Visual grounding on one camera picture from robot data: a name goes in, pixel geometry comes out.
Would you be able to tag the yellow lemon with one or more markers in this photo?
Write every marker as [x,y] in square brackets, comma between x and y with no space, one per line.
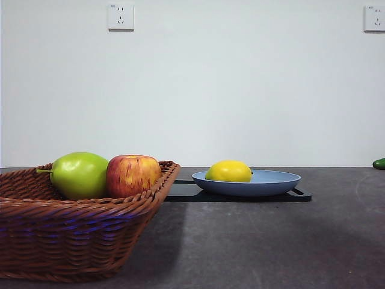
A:
[228,171]

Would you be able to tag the blue round plate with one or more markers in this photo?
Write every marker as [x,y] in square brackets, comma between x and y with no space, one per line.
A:
[246,187]

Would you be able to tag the brown wicker basket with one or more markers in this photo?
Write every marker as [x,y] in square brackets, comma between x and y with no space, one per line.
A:
[75,234]

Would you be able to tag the black flat tray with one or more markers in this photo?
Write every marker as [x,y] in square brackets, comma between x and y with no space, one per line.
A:
[180,192]

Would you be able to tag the red yellow apple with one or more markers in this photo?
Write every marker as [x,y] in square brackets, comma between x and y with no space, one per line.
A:
[132,177]

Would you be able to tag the green apple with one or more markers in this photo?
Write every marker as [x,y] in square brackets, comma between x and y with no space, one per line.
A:
[78,176]

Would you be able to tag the dark green vegetable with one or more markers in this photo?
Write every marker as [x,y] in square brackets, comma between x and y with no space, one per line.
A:
[379,163]

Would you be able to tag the white wall socket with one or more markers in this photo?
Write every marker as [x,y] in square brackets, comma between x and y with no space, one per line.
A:
[121,16]
[375,18]

